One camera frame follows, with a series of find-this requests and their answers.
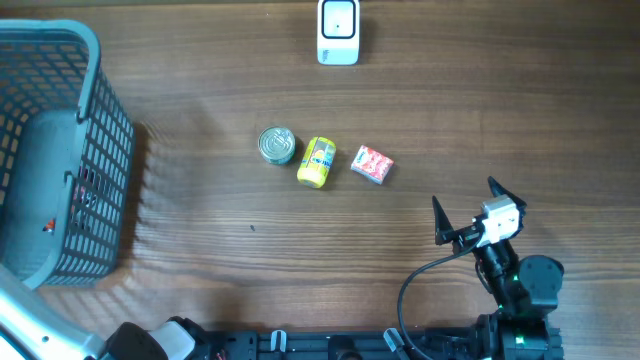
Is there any red tissue pack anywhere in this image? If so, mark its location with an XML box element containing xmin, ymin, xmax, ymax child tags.
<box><xmin>350</xmin><ymin>145</ymin><xmax>394</xmax><ymax>185</ymax></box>

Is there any yellow mentos bottle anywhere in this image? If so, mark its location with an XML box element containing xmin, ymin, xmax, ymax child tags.
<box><xmin>297</xmin><ymin>136</ymin><xmax>336</xmax><ymax>189</ymax></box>

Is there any silver tin can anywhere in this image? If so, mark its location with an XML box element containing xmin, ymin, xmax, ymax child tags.
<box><xmin>258</xmin><ymin>126</ymin><xmax>296</xmax><ymax>165</ymax></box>

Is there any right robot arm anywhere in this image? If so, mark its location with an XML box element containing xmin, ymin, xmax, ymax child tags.
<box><xmin>422</xmin><ymin>177</ymin><xmax>564</xmax><ymax>360</ymax></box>

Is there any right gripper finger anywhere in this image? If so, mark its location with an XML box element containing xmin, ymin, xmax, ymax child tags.
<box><xmin>488</xmin><ymin>176</ymin><xmax>527</xmax><ymax>210</ymax></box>
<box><xmin>432</xmin><ymin>196</ymin><xmax>455</xmax><ymax>245</ymax></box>

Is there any grey plastic basket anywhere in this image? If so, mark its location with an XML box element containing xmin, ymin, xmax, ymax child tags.
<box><xmin>1</xmin><ymin>19</ymin><xmax>136</xmax><ymax>289</ymax></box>

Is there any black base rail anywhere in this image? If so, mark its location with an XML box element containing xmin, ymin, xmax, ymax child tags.
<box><xmin>169</xmin><ymin>317</ymin><xmax>565</xmax><ymax>360</ymax></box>

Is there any white barcode scanner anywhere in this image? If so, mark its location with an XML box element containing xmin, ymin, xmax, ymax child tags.
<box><xmin>316</xmin><ymin>0</ymin><xmax>361</xmax><ymax>66</ymax></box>

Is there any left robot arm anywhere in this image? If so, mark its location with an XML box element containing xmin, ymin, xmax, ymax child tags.
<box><xmin>1</xmin><ymin>268</ymin><xmax>196</xmax><ymax>359</ymax></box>

